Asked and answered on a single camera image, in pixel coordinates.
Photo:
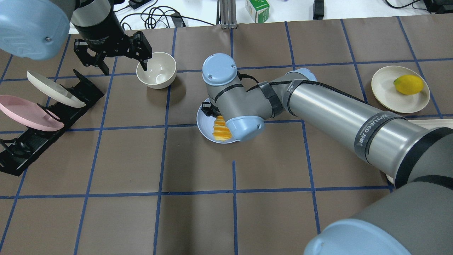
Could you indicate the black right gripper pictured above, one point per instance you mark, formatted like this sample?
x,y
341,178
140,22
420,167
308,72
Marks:
x,y
208,109

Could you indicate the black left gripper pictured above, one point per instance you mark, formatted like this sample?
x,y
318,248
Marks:
x,y
100,31

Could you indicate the light blue plate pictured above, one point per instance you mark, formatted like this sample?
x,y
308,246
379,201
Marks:
x,y
206,124

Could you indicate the striped yellow bread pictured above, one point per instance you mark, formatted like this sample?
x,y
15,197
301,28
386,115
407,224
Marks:
x,y
220,130

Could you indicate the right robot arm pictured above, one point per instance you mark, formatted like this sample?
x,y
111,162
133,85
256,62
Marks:
x,y
415,219

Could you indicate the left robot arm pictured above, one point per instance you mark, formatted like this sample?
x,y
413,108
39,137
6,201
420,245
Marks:
x,y
36,29

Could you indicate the cream plate in rack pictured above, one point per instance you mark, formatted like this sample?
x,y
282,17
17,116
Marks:
x,y
54,90

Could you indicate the pink plate in rack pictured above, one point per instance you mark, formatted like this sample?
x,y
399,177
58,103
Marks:
x,y
29,114

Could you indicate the black plate rack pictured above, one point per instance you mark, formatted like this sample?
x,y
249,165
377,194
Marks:
x,y
19,153

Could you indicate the cream plate with lemon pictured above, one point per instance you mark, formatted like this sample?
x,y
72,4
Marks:
x,y
386,94

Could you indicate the cream ceramic bowl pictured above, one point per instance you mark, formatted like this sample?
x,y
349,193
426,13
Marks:
x,y
161,71

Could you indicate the black power adapter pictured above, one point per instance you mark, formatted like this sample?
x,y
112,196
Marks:
x,y
178,20

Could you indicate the green white carton box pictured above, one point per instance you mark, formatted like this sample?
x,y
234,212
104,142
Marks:
x,y
259,10

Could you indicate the yellow lemon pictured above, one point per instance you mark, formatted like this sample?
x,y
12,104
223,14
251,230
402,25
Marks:
x,y
409,84

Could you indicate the white rectangular tray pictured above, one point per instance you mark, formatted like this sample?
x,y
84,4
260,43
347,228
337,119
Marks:
x,y
431,123

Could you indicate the aluminium frame post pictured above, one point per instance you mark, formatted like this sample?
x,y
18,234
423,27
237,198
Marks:
x,y
226,14

